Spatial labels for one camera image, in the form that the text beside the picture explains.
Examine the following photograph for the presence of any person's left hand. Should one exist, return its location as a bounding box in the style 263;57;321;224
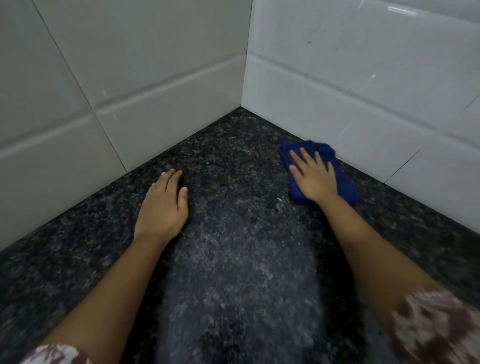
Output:
133;169;190;245

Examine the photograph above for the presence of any person's right hand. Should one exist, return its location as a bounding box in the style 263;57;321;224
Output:
288;147;340;204

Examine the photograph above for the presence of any blue cleaning cloth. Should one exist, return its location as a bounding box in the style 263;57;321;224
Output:
279;140;361;206

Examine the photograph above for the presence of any person's left forearm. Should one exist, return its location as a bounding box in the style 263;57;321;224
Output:
39;229;184;364

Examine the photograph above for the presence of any person's right forearm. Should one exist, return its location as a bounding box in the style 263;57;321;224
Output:
312;193;451;326

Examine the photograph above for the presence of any patterned right sleeve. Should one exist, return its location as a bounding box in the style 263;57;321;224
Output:
389;287;480;364

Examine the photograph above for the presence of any patterned sleeve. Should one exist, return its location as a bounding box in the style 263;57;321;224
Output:
19;343;94;364
389;287;480;364

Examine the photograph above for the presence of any patterned left sleeve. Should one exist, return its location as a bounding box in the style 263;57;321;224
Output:
19;343;94;364

